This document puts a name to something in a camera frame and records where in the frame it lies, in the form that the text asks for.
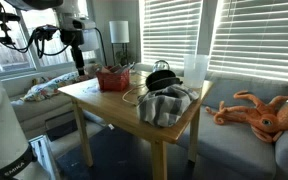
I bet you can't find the wooden table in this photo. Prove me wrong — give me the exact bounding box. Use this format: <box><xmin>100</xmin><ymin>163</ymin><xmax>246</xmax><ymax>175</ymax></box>
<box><xmin>57</xmin><ymin>69</ymin><xmax>215</xmax><ymax>180</ymax></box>

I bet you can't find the floral cushion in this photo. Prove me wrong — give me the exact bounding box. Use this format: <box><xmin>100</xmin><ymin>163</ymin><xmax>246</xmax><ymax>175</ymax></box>
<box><xmin>19</xmin><ymin>70</ymin><xmax>86</xmax><ymax>103</ymax></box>

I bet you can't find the white metal robot stand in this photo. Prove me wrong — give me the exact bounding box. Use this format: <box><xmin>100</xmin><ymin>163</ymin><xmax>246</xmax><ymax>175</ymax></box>
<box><xmin>28</xmin><ymin>134</ymin><xmax>61</xmax><ymax>180</ymax></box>

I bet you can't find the wide wooden plank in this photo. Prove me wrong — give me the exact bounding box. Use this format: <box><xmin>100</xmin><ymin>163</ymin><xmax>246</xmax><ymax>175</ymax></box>
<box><xmin>100</xmin><ymin>65</ymin><xmax>122</xmax><ymax>74</ymax></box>

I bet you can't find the white cable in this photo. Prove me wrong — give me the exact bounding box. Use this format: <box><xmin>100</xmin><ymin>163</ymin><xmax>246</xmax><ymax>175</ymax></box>
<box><xmin>121</xmin><ymin>74</ymin><xmax>149</xmax><ymax>107</ymax></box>

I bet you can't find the wide white window blind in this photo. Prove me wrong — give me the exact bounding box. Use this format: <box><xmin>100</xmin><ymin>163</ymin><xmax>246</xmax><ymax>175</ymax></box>
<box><xmin>208</xmin><ymin>0</ymin><xmax>288</xmax><ymax>99</ymax></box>

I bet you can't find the grey window bench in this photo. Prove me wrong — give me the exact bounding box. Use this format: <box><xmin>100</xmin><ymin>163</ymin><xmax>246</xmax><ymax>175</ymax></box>
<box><xmin>9</xmin><ymin>89</ymin><xmax>107</xmax><ymax>158</ymax></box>

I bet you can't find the orange octopus plush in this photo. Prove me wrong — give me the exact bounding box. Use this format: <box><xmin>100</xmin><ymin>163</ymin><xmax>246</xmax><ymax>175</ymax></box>
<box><xmin>205</xmin><ymin>89</ymin><xmax>288</xmax><ymax>144</ymax></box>

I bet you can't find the narrow white window blind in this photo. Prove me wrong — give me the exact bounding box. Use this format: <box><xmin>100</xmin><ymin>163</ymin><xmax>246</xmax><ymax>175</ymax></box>
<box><xmin>139</xmin><ymin>0</ymin><xmax>204</xmax><ymax>72</ymax></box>

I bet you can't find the green house plant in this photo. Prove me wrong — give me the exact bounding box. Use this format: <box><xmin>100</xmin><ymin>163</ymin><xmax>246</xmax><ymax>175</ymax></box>
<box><xmin>114</xmin><ymin>49</ymin><xmax>132</xmax><ymax>67</ymax></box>

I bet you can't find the white shade floor lamp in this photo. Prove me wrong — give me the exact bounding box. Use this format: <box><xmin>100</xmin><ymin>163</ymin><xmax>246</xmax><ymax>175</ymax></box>
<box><xmin>108</xmin><ymin>20</ymin><xmax>131</xmax><ymax>66</ymax></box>

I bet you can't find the blue white striped cloth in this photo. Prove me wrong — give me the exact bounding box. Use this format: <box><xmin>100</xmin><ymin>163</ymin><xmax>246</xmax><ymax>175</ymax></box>
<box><xmin>136</xmin><ymin>83</ymin><xmax>200</xmax><ymax>129</ymax></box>

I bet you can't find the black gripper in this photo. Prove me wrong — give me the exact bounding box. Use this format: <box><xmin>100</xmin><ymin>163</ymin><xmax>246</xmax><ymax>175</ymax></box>
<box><xmin>70</xmin><ymin>44</ymin><xmax>86</xmax><ymax>77</ymax></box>

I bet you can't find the clear glass dome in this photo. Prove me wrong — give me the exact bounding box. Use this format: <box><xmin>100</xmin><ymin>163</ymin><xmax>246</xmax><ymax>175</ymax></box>
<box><xmin>151</xmin><ymin>59</ymin><xmax>171</xmax><ymax>73</ymax></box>

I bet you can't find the red woven basket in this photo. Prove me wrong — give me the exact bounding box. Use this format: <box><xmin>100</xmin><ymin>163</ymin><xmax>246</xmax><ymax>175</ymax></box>
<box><xmin>95</xmin><ymin>65</ymin><xmax>131</xmax><ymax>93</ymax></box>

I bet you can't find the blue rug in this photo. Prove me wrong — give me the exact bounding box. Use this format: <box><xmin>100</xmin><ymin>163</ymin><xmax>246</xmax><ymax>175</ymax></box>
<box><xmin>55</xmin><ymin>125</ymin><xmax>198</xmax><ymax>180</ymax></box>

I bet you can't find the grey sofa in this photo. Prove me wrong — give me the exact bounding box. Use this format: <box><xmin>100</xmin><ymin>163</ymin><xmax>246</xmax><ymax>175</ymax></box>
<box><xmin>176</xmin><ymin>70</ymin><xmax>288</xmax><ymax>180</ymax></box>

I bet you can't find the dark box under bench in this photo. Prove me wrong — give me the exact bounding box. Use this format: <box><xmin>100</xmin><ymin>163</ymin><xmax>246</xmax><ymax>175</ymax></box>
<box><xmin>44</xmin><ymin>110</ymin><xmax>79</xmax><ymax>142</ymax></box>

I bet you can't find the clear plastic container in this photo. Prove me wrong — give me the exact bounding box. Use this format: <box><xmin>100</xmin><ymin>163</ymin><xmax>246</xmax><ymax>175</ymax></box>
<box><xmin>182</xmin><ymin>53</ymin><xmax>211</xmax><ymax>90</ymax></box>

